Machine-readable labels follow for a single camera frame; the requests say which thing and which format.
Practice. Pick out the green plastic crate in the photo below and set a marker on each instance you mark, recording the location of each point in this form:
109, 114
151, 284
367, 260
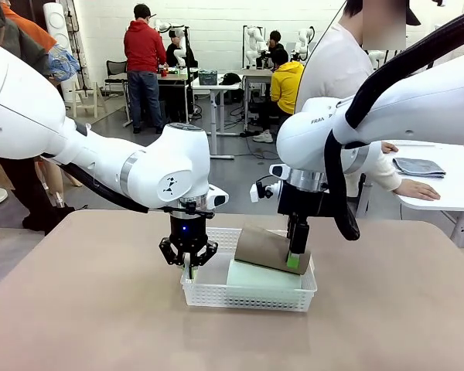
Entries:
208, 78

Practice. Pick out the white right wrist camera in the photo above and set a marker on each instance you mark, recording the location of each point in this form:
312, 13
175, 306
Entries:
261, 191

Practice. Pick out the pale green cup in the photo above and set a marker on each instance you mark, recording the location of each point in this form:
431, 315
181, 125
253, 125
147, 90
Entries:
263, 277

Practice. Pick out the white tower fan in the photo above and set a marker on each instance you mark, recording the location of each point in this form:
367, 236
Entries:
56, 27

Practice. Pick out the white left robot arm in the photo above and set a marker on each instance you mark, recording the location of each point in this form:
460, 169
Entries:
166, 162

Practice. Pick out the person's right hand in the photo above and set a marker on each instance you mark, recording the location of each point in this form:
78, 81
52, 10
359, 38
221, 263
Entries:
417, 190

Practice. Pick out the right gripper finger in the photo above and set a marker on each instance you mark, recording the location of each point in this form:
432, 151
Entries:
289, 230
299, 239

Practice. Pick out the person in orange top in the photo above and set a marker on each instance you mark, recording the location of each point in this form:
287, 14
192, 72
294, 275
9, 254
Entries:
62, 62

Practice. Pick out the brown cup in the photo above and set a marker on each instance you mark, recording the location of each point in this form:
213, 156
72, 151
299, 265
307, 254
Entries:
261, 247

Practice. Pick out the seated person in black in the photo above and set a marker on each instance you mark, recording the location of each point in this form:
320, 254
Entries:
275, 42

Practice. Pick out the black mesh chair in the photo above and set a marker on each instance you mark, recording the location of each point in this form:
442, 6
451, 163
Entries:
114, 71

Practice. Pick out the white perforated plastic basket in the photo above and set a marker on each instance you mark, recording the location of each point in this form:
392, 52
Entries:
247, 299

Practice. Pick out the person's right forearm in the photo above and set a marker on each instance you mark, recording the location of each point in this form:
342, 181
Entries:
384, 172

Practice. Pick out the white standing desk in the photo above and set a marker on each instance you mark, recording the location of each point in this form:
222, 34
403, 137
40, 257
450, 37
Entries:
214, 116

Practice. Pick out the desk with robot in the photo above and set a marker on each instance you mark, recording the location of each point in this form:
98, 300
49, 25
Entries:
255, 73

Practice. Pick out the person's left hand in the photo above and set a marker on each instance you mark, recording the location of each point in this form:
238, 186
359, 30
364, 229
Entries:
388, 147

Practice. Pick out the white side table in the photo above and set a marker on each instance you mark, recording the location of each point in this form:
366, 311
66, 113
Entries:
456, 193

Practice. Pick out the white step stool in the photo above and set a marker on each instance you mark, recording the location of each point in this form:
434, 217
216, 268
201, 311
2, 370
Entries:
86, 99

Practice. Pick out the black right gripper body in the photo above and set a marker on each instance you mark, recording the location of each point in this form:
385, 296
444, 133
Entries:
305, 203

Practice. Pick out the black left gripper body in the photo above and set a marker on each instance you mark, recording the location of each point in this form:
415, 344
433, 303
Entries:
188, 232

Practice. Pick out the black upright pole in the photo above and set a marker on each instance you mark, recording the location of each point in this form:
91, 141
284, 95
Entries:
187, 77

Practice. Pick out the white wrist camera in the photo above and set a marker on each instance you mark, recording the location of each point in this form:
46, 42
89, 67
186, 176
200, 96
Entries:
219, 198
261, 191

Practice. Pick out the black cap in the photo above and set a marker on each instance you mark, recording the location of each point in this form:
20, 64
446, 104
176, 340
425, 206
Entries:
230, 79

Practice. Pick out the grey-blue towel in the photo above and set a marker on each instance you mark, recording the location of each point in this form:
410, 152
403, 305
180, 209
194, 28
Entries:
419, 168

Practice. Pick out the person in red hoodie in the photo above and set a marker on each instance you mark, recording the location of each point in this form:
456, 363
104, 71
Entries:
145, 54

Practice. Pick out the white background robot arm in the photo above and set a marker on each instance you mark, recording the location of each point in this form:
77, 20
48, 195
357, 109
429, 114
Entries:
163, 27
305, 38
254, 42

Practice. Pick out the person in dark jacket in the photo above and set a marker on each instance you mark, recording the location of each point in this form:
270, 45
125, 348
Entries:
27, 193

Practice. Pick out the person in black with headset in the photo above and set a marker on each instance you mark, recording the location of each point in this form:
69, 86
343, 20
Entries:
177, 52

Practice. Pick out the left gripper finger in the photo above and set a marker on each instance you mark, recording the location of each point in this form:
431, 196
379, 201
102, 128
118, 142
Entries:
207, 255
170, 253

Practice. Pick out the person in yellow hoodie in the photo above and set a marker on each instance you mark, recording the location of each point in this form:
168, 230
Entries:
286, 87

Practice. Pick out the black light stand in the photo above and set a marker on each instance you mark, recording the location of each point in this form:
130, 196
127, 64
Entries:
79, 58

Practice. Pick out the grey-top work desk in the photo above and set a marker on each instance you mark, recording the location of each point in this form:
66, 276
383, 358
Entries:
176, 77

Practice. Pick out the person in white sweater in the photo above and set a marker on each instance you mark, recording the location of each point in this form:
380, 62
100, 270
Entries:
332, 65

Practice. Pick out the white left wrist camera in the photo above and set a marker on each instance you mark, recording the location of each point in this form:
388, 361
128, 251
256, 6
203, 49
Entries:
219, 198

